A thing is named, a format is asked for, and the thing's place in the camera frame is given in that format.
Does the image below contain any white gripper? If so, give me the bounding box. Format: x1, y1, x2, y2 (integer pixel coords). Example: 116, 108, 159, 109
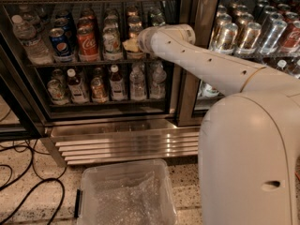
123, 27, 161, 54

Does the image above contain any orange soda can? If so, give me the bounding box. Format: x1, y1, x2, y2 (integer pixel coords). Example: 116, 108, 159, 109
127, 26, 145, 59

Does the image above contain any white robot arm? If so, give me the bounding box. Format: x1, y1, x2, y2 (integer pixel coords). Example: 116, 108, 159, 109
137, 24, 300, 225

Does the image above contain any green white soda can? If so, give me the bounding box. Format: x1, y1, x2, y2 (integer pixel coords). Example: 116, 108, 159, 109
103, 28, 123, 61

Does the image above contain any red Coca-Cola can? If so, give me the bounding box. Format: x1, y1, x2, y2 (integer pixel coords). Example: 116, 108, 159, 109
77, 27, 99, 62

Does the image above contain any stainless steel fridge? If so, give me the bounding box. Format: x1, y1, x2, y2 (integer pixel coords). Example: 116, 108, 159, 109
0, 0, 299, 165

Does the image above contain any blue Pepsi can front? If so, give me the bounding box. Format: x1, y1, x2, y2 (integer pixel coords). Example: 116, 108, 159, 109
49, 28, 74, 63

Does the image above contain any gold silver can right door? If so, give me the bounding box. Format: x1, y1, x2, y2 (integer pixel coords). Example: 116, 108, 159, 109
213, 22, 238, 54

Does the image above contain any clear water bottle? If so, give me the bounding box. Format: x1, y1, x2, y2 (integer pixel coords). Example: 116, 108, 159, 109
129, 67, 146, 101
150, 63, 167, 99
11, 15, 53, 65

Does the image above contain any dark tea bottle white cap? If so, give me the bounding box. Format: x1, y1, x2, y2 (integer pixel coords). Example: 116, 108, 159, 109
110, 65, 128, 101

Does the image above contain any clear water bottle lower right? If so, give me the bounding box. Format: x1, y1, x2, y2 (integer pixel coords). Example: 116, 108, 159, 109
150, 63, 167, 99

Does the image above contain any amber juice bottle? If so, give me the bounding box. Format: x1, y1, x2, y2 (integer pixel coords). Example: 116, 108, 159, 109
91, 77, 109, 103

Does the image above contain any brown tea bottle white label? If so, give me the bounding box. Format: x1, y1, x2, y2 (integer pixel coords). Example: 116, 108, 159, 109
67, 68, 89, 104

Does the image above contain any green label bottle lower left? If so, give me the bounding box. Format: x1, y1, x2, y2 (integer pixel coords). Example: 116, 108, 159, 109
47, 79, 69, 105

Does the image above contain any clear water bottle upper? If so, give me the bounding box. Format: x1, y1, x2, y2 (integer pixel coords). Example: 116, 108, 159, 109
11, 15, 53, 65

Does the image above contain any clear plastic storage bin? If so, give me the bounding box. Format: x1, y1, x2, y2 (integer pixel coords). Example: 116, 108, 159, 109
75, 159, 177, 225

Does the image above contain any black floor cable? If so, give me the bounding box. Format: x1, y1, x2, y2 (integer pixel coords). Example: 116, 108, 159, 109
0, 139, 68, 225

